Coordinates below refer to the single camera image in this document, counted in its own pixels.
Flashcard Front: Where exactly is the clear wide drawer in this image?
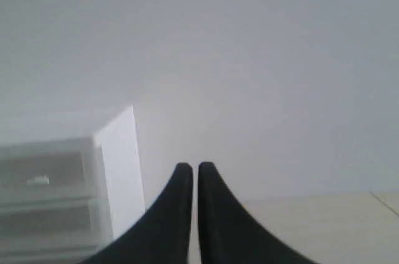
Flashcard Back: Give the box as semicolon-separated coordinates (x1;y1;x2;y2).
1;201;108;242
1;245;103;263

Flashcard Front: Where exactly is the white plastic drawer cabinet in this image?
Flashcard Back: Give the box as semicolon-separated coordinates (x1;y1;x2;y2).
1;107;145;252

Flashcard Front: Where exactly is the clear middle wide drawer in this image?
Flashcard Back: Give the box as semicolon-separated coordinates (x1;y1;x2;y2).
1;201;108;242

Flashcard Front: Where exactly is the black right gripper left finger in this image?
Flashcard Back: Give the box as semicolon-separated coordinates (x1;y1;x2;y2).
82;163;193;264

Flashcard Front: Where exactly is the clear bottom wide drawer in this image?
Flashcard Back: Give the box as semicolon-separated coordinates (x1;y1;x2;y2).
1;245;103;263

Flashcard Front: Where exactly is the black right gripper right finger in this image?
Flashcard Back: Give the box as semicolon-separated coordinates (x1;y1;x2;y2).
198;162;314;264

